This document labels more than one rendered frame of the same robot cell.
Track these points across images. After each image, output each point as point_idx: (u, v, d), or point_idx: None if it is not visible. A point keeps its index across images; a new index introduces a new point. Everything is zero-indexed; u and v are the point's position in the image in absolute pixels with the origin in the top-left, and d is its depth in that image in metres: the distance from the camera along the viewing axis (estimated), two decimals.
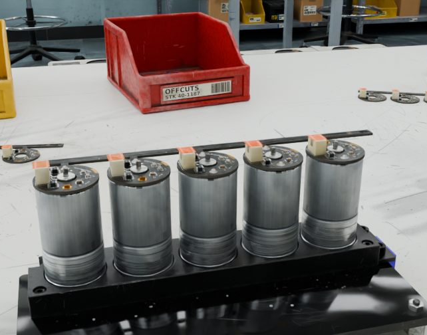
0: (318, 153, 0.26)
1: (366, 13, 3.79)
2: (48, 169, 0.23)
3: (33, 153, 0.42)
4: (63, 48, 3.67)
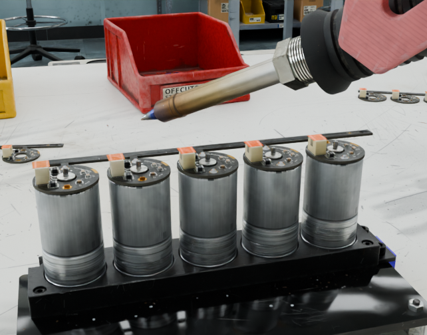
0: (318, 153, 0.26)
1: None
2: (48, 169, 0.23)
3: (33, 153, 0.42)
4: (63, 48, 3.67)
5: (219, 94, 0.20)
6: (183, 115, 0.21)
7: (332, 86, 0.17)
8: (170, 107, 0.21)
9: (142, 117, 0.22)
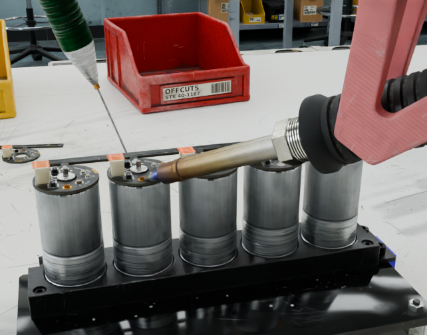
0: None
1: None
2: (48, 169, 0.23)
3: (33, 153, 0.42)
4: None
5: (220, 165, 0.21)
6: (185, 179, 0.22)
7: (327, 169, 0.18)
8: (173, 172, 0.22)
9: (145, 177, 0.23)
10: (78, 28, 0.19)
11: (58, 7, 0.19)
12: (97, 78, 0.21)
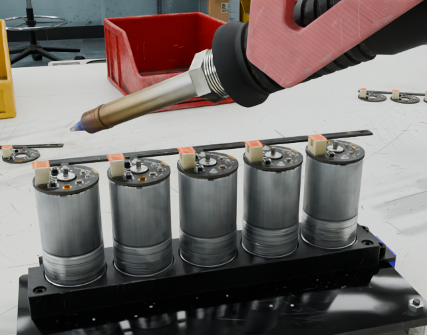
0: (318, 153, 0.26)
1: None
2: (48, 169, 0.23)
3: (33, 153, 0.42)
4: (63, 48, 3.67)
5: (142, 106, 0.19)
6: (109, 126, 0.21)
7: (245, 100, 0.17)
8: (96, 118, 0.20)
9: (70, 128, 0.22)
10: None
11: None
12: None
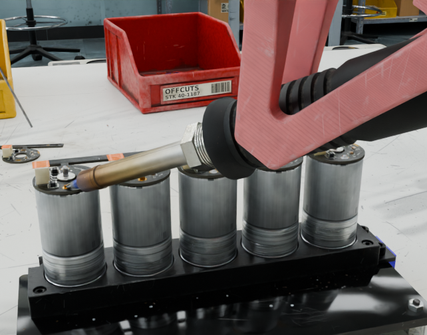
0: (318, 153, 0.26)
1: (366, 13, 3.79)
2: (48, 169, 0.23)
3: (33, 153, 0.42)
4: (63, 48, 3.67)
5: (135, 171, 0.20)
6: (104, 187, 0.21)
7: (234, 175, 0.18)
8: (91, 179, 0.21)
9: (66, 185, 0.23)
10: None
11: None
12: None
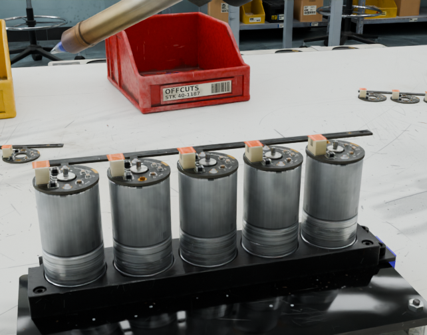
0: (318, 153, 0.26)
1: (366, 13, 3.79)
2: (48, 169, 0.23)
3: (33, 153, 0.42)
4: None
5: (123, 16, 0.18)
6: (90, 43, 0.20)
7: None
8: (76, 34, 0.20)
9: (51, 50, 0.21)
10: None
11: None
12: None
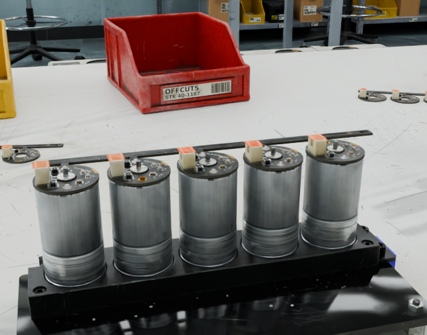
0: (318, 153, 0.26)
1: (366, 13, 3.79)
2: (48, 169, 0.23)
3: (33, 153, 0.42)
4: (63, 48, 3.67)
5: None
6: None
7: None
8: None
9: None
10: None
11: None
12: None
